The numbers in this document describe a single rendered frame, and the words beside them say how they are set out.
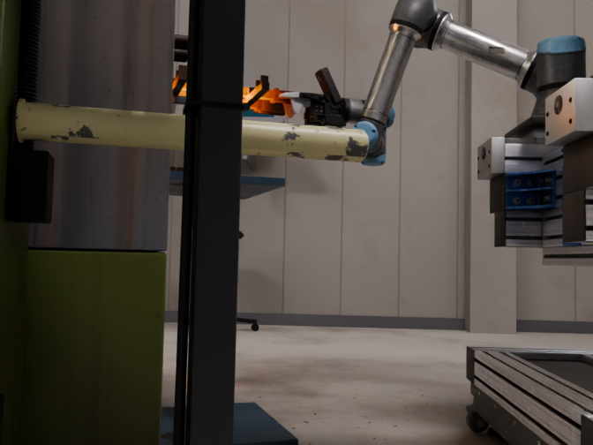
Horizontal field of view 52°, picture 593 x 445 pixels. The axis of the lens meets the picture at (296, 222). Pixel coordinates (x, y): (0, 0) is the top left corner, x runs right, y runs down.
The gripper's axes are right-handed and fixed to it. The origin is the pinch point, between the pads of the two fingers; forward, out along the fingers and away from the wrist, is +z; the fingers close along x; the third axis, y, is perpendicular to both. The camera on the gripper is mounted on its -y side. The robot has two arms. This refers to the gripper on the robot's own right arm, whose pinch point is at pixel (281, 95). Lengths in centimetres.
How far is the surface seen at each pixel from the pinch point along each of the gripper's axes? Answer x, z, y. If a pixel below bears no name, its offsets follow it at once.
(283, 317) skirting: 238, -85, 87
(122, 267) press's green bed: -64, 47, 48
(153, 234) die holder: -65, 42, 43
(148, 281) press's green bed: -65, 43, 50
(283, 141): -89, 29, 31
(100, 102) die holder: -64, 51, 23
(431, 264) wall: 201, -180, 48
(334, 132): -89, 22, 30
